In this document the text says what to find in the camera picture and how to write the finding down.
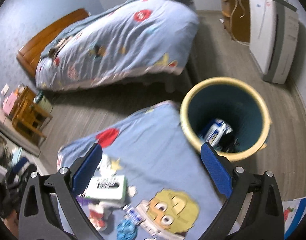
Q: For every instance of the red white small wrapper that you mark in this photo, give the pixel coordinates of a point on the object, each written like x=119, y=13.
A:
x=98, y=216

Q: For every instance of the wooden nightstand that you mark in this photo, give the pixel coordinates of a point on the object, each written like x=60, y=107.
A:
x=28, y=118

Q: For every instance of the wooden bed headboard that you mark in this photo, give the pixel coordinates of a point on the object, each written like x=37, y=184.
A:
x=28, y=56

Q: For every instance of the blue cartoon pillow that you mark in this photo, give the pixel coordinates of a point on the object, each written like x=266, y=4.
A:
x=166, y=180

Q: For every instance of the small printed blister wrapper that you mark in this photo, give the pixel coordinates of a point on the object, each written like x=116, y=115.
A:
x=133, y=215

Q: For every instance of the black plastic bag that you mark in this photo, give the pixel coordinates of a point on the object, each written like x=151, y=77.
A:
x=227, y=144

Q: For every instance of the pink box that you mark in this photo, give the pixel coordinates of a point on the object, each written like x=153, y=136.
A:
x=9, y=102

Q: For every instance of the wooden tv cabinet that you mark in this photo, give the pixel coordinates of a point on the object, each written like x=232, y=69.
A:
x=236, y=16

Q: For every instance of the blue white printed bag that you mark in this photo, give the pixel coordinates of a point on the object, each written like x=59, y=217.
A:
x=294, y=211

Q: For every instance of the blue cartoon duvet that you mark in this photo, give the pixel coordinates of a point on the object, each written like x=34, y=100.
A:
x=145, y=41

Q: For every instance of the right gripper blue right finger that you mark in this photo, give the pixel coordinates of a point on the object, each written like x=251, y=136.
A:
x=220, y=176

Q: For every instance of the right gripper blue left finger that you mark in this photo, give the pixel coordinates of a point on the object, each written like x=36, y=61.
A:
x=83, y=169

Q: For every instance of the yellow rim teal trash bin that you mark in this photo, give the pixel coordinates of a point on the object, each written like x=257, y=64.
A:
x=232, y=101

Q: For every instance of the small green white bin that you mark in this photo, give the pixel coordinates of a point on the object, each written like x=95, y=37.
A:
x=43, y=102

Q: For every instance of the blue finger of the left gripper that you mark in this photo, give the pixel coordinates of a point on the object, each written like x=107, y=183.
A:
x=20, y=167

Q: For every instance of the white air purifier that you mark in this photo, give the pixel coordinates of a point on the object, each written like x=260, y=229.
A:
x=274, y=28

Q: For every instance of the white green medicine box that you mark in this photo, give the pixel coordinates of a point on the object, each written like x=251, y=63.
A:
x=106, y=189

